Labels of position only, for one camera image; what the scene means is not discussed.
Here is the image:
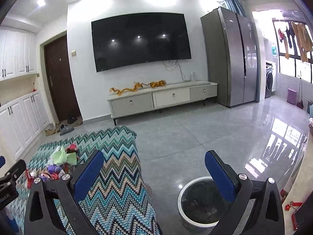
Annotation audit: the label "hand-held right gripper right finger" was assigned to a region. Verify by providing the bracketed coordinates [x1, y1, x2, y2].
[204, 150, 285, 235]

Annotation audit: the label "zigzag knitted blanket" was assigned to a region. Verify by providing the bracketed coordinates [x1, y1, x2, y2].
[7, 125, 163, 235]

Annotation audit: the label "silver double-door refrigerator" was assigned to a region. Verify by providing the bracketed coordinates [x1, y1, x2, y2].
[200, 6, 261, 108]

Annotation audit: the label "blue curtain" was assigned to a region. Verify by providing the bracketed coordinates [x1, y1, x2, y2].
[223, 0, 245, 14]

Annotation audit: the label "purple stool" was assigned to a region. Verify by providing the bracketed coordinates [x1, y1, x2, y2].
[288, 88, 298, 104]

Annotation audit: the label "short golden dragon ornament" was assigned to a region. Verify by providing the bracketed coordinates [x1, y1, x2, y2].
[149, 80, 167, 89]

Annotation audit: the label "black framed window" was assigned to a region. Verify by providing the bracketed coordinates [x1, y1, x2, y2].
[272, 17, 313, 84]

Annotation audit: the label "long golden dragon ornament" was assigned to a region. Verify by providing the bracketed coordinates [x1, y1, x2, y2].
[109, 82, 145, 96]

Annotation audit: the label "white round bin black liner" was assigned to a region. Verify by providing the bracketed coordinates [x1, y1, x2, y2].
[177, 176, 236, 227]

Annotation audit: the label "red ribbon knot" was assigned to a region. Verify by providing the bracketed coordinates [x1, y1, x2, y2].
[283, 200, 304, 211]

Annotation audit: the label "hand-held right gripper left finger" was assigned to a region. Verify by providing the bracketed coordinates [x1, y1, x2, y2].
[24, 149, 105, 235]

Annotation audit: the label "grey washing machine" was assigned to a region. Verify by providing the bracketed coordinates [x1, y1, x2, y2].
[265, 63, 277, 99]

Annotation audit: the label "dark brown entrance door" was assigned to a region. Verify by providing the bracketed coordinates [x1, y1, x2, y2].
[44, 35, 83, 124]

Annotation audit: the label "white base cabinets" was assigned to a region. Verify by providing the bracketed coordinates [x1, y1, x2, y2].
[0, 90, 51, 161]

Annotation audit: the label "grey slipper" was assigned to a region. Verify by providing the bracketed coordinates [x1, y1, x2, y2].
[60, 125, 75, 136]

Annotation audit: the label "yellow hanging garment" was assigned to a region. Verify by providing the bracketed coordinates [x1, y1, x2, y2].
[291, 22, 313, 62]

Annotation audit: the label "white wall cabinets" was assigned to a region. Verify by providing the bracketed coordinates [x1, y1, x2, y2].
[0, 26, 37, 81]

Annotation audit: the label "purple wrapper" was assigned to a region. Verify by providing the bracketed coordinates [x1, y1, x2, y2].
[47, 165, 62, 175]

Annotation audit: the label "broom with dustpan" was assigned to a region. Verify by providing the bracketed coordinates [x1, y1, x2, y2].
[297, 74, 305, 110]

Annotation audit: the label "television cables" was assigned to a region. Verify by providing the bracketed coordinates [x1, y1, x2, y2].
[162, 59, 191, 81]

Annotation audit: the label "wall-mounted black television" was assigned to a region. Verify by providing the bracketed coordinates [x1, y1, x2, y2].
[91, 12, 192, 73]

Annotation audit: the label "grey television cabinet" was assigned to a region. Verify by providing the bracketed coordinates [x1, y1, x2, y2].
[107, 80, 218, 125]

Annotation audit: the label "dark hanging garment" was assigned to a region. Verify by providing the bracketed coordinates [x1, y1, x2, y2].
[284, 28, 294, 50]

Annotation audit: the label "green paper sheet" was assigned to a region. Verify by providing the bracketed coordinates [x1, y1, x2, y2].
[50, 147, 78, 166]

